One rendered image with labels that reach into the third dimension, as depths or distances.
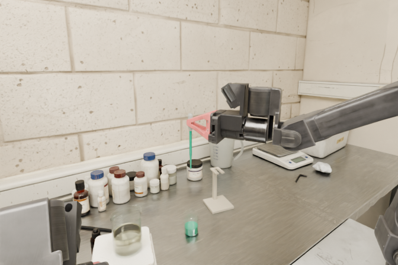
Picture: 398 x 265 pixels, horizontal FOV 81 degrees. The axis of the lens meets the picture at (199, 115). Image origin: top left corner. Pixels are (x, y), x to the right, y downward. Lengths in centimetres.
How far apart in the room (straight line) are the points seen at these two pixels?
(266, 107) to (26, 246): 44
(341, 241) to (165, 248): 48
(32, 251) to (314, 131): 46
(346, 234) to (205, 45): 91
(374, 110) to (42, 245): 52
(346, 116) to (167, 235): 55
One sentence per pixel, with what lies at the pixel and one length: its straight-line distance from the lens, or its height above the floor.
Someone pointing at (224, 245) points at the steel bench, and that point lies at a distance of 71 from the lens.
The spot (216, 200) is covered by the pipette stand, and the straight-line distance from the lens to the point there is 87.
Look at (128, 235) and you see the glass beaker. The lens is 54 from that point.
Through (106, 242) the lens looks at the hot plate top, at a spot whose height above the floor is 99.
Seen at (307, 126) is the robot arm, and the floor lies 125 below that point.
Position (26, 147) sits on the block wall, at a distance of 98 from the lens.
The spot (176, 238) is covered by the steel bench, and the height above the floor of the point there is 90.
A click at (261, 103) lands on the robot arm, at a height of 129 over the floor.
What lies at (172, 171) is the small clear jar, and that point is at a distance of 96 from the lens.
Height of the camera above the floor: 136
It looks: 12 degrees down
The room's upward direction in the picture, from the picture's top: straight up
